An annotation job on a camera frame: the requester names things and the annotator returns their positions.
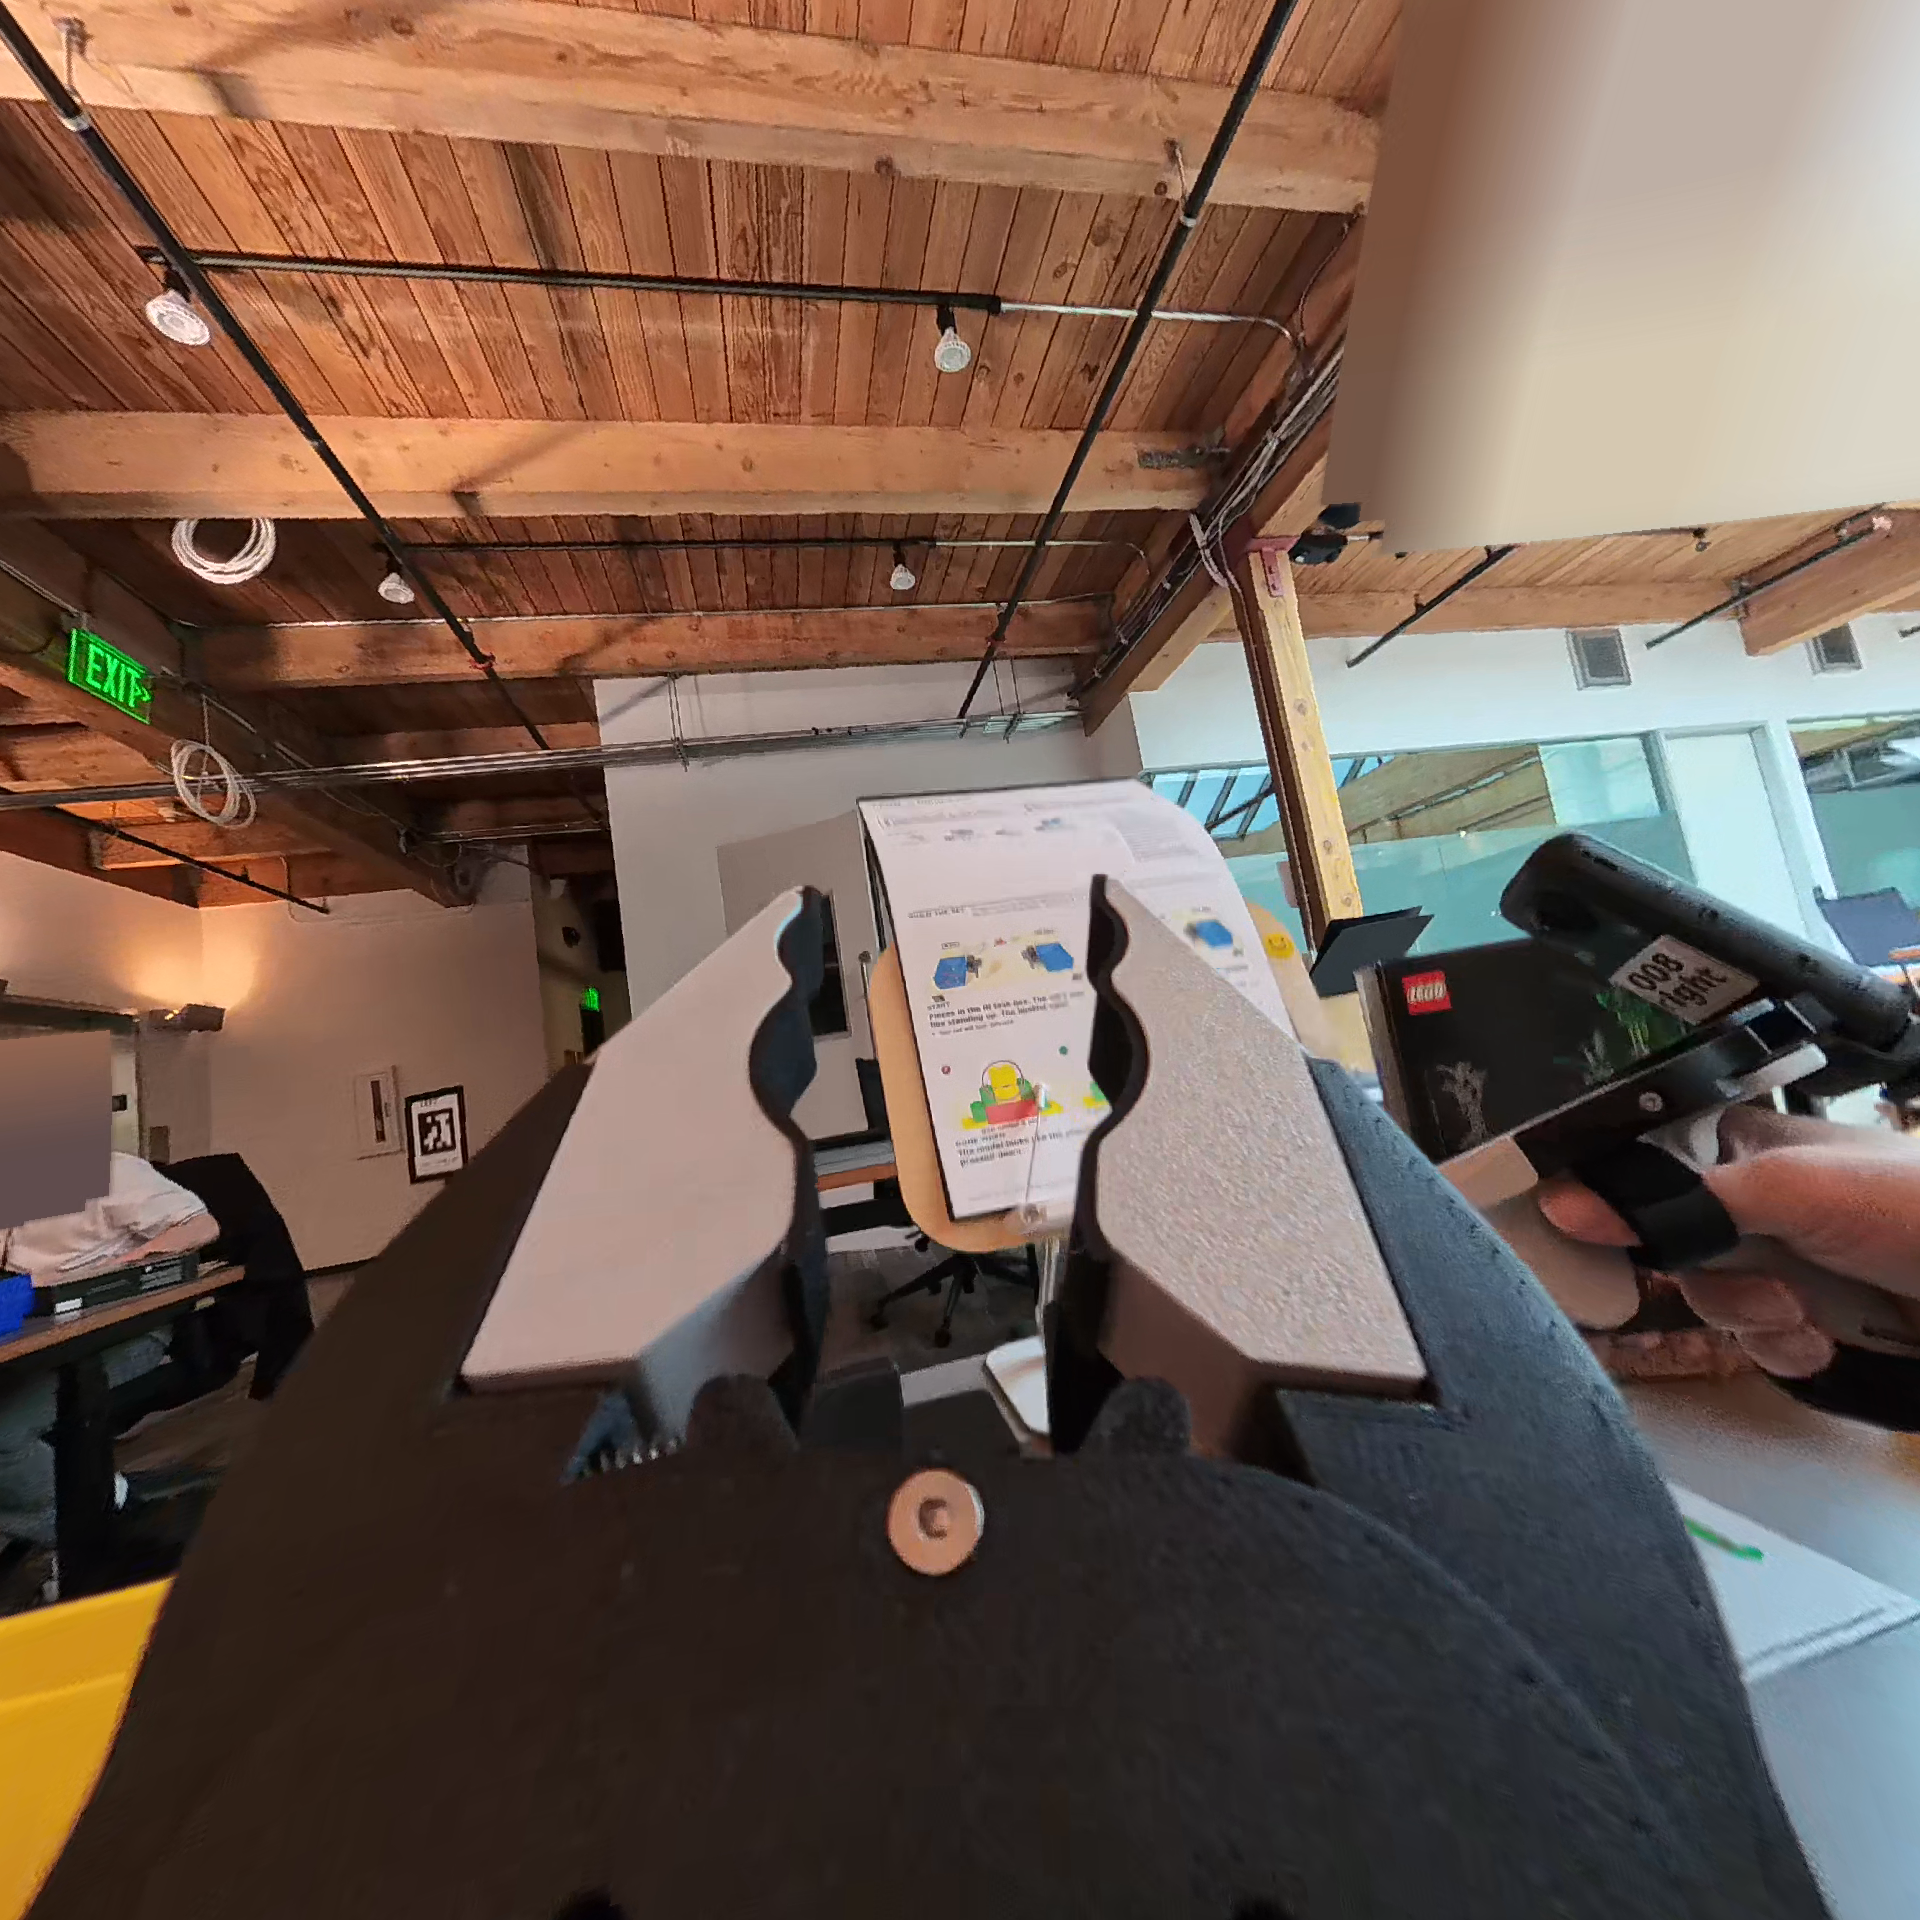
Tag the wooden support post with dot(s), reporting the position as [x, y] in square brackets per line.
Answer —
[1290, 751]

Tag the small blue bin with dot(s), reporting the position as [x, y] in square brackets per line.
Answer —
[13, 1305]

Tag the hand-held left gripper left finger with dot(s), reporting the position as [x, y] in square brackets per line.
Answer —
[628, 1201]

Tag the black folded card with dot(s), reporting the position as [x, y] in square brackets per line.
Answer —
[1372, 945]

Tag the white wall panel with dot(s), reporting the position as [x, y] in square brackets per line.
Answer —
[374, 1115]

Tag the black flat device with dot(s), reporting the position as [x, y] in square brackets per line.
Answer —
[120, 1284]

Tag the white phone booth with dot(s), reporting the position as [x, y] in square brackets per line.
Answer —
[757, 870]

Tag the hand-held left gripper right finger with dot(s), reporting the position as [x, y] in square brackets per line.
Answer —
[1244, 1201]

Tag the black jacket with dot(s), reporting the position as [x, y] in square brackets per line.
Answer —
[248, 1260]

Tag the black toy set box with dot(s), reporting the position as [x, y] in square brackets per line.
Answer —
[1477, 1037]

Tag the grey wall vent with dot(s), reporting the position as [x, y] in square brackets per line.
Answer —
[1597, 657]
[1833, 648]

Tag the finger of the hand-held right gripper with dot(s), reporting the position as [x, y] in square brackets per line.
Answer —
[1483, 1174]

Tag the wall marker poster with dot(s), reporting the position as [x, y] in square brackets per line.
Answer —
[435, 1133]

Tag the black office chair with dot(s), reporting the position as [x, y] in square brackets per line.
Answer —
[945, 1278]

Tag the wooden side table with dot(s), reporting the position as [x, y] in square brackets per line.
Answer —
[78, 1425]

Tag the printed instruction sheet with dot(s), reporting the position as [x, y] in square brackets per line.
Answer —
[974, 931]

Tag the yellow plastic bin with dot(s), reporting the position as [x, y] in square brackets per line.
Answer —
[67, 1756]

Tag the person's right hand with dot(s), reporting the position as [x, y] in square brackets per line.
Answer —
[1828, 1230]

